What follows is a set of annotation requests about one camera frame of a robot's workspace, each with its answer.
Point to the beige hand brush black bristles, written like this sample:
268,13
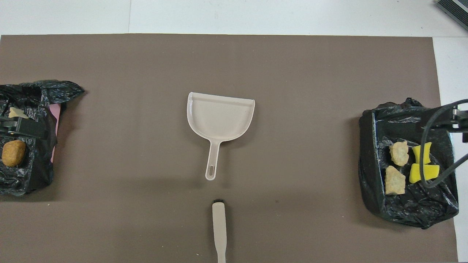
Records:
219,226

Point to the black plastic trash bag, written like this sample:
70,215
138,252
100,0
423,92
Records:
409,208
36,171

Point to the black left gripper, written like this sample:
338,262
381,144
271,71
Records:
27,128

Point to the small yellow green sponge piece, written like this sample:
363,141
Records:
416,153

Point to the dark grey ridged panel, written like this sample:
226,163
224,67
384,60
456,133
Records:
455,9

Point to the orange striped scrap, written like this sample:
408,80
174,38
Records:
395,181

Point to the pale tan scrap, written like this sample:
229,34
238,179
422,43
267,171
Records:
399,153

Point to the brown bread roll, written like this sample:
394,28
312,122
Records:
13,152

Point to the beige plastic dustpan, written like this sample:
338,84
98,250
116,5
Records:
219,117

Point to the large yellow sponge piece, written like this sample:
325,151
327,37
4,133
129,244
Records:
415,174

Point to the pink plastic bin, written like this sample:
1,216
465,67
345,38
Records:
55,117

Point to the brown table mat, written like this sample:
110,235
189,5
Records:
256,65

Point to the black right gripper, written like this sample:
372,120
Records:
444,118

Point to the striped orange bread piece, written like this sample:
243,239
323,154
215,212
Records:
16,113

